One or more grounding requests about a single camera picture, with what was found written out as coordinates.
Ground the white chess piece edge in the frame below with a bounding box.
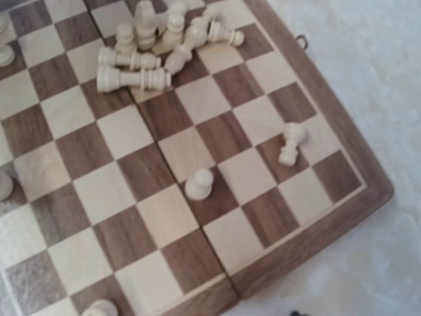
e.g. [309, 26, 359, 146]
[82, 299, 118, 316]

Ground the wooden chess board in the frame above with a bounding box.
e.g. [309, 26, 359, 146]
[1, 1, 394, 315]

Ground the white chess pawn lying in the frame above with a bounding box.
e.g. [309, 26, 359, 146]
[207, 20, 245, 47]

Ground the white chess piece pile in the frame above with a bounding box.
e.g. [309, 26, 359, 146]
[114, 1, 214, 75]

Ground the white chess pawn standing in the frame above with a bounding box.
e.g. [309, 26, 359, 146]
[185, 169, 214, 201]

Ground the white chess pawn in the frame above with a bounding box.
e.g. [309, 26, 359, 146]
[278, 122, 307, 167]
[207, 20, 245, 47]
[0, 13, 9, 46]
[185, 169, 214, 201]

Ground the white chess king piece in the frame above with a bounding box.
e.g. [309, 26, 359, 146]
[0, 171, 14, 201]

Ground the white chess pawn corner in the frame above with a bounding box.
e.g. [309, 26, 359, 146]
[0, 44, 15, 68]

